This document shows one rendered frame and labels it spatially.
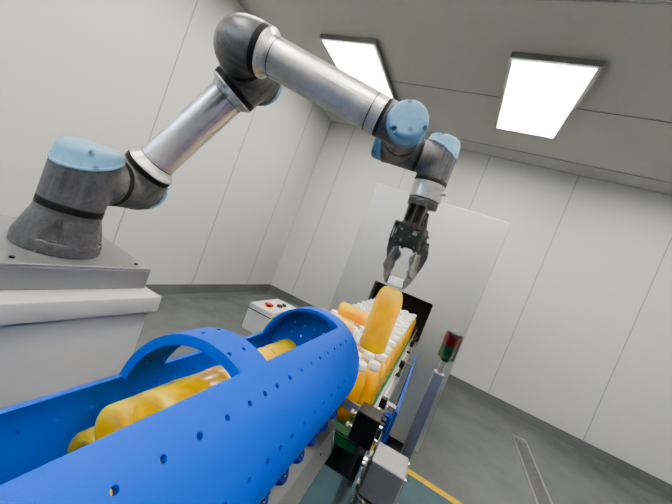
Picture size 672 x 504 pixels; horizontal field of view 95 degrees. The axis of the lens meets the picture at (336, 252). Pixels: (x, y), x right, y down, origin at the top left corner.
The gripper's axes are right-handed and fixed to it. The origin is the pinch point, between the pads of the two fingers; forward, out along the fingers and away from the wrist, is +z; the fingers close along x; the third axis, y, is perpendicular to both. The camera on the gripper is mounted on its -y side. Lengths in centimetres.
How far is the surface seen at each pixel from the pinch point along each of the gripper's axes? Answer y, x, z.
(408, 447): -44, 16, 62
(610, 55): -205, 47, -190
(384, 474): -15, 13, 56
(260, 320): -15, -44, 33
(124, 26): -69, -294, -103
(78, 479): 63, -3, 14
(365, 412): -9.1, 2.6, 39.3
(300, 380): 30.8, -2.8, 18.1
